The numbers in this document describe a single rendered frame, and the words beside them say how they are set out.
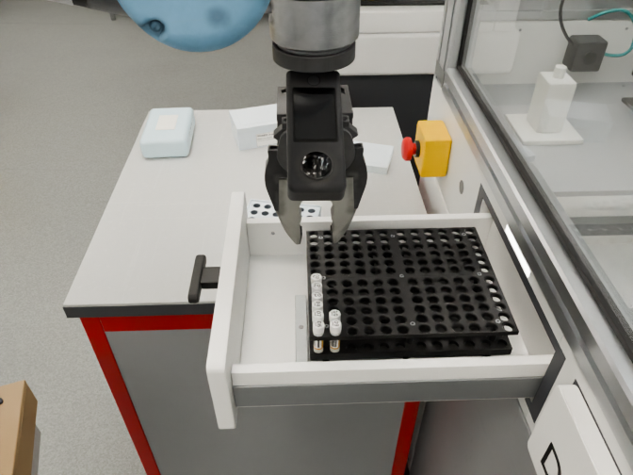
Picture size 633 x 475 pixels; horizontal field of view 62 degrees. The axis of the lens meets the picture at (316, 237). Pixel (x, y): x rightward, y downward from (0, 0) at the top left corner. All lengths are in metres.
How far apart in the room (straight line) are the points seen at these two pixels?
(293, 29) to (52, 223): 2.03
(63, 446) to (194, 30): 1.48
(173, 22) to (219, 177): 0.81
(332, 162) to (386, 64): 0.95
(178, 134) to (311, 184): 0.74
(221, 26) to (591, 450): 0.42
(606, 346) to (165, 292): 0.59
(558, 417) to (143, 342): 0.63
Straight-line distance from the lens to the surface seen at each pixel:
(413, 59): 1.37
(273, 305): 0.68
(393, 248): 0.67
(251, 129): 1.12
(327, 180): 0.41
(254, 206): 0.92
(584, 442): 0.52
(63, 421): 1.71
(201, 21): 0.27
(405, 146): 0.91
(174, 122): 1.18
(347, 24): 0.45
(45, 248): 2.28
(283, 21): 0.45
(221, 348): 0.53
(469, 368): 0.58
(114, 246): 0.94
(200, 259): 0.65
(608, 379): 0.50
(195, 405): 1.05
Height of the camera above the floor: 1.34
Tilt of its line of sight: 40 degrees down
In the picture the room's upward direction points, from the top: straight up
